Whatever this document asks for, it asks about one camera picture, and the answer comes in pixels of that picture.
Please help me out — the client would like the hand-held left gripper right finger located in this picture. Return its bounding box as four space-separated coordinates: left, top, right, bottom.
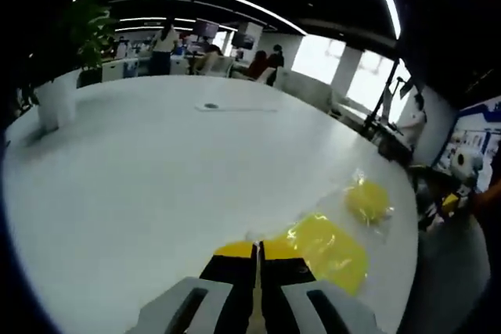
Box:
258 239 380 334

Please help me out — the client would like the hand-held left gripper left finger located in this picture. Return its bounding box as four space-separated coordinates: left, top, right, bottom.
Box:
128 240 259 334

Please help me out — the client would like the green plant in white pot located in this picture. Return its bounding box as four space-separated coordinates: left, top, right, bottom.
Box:
23 0 117 135

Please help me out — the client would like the round yellow silicone block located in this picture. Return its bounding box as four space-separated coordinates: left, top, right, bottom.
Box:
343 180 393 228

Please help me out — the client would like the rectangular yellow silicone block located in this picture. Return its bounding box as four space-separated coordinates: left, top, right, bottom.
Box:
273 212 369 298

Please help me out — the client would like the hanging dark screen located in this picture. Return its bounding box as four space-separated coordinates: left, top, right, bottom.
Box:
231 32 256 50
194 20 220 38

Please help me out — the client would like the black tripod stand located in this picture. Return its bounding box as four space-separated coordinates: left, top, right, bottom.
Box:
363 56 414 135

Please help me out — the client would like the blue white wall poster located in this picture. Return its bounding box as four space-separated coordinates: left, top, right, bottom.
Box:
434 95 501 181

